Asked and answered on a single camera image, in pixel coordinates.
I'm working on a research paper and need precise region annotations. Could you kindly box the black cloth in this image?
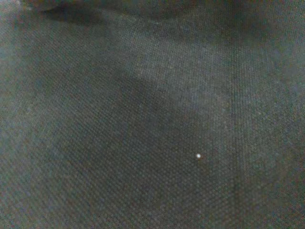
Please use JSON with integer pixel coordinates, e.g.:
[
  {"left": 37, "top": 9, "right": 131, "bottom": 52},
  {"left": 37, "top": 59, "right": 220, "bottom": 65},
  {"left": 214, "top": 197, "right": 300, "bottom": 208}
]
[{"left": 0, "top": 0, "right": 305, "bottom": 229}]

